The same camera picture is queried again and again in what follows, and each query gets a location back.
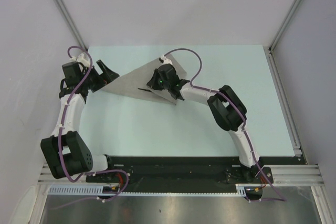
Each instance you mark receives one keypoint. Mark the right aluminium frame post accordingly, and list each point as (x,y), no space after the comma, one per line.
(284,25)

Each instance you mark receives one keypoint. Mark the left aluminium frame post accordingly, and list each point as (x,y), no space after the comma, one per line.
(60,4)

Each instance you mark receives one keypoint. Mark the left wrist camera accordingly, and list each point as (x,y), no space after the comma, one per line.
(81,59)

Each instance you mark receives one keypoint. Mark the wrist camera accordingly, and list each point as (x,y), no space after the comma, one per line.
(165,60)
(81,59)

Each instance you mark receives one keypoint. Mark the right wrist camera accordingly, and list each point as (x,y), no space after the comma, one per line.
(165,60)

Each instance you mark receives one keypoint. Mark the light blue cable duct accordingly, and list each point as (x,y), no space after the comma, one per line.
(89,190)

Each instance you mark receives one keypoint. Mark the right side aluminium rail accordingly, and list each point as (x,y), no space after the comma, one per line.
(294,137)

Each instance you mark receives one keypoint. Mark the grey cloth napkin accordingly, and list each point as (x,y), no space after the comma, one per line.
(128,84)

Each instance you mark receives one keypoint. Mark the aluminium frame post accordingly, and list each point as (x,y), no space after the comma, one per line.
(60,4)
(284,25)

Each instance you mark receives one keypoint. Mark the aluminium rail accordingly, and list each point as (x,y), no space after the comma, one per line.
(294,137)
(296,175)

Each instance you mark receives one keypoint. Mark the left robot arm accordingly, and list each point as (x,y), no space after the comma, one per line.
(65,148)

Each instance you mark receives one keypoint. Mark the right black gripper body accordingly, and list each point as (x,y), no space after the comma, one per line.
(157,83)

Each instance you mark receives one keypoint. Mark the front aluminium rail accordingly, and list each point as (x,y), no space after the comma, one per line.
(296,175)

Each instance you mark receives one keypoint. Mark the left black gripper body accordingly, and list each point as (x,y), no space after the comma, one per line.
(94,81)

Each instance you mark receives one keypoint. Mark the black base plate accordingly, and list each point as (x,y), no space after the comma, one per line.
(182,175)

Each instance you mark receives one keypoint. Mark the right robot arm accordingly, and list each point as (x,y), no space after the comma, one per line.
(226,107)

